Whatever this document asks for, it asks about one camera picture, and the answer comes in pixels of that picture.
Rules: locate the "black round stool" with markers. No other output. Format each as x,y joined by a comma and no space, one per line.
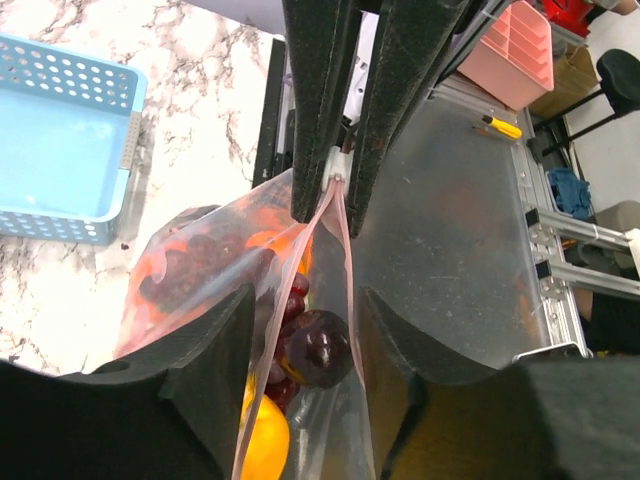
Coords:
578,81

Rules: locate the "pink plastic bin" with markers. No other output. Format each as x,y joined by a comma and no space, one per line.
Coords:
513,61

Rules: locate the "aluminium rail frame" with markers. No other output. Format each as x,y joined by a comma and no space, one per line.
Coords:
500,241

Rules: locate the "orange toy pumpkin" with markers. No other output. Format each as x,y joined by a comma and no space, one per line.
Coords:
276,231

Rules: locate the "yellow utility knife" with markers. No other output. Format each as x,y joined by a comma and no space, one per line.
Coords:
492,126

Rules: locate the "light blue plastic basket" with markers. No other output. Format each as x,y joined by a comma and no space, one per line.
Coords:
69,129

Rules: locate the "dark red toy grapes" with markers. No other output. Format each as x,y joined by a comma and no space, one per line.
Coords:
184,280

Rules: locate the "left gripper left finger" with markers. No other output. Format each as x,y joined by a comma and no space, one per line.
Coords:
130,400

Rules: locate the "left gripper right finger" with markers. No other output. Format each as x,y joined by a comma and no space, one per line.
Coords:
437,414

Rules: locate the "clear pink zip top bag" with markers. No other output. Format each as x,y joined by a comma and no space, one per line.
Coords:
325,424

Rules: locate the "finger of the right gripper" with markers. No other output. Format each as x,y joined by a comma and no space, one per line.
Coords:
321,38
410,46

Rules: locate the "yellow toy bell pepper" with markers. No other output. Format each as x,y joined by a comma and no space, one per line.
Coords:
270,438

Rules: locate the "red object top right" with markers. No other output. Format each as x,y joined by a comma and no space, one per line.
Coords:
569,15

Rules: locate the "blue cloth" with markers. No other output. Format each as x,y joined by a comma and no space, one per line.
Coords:
570,194

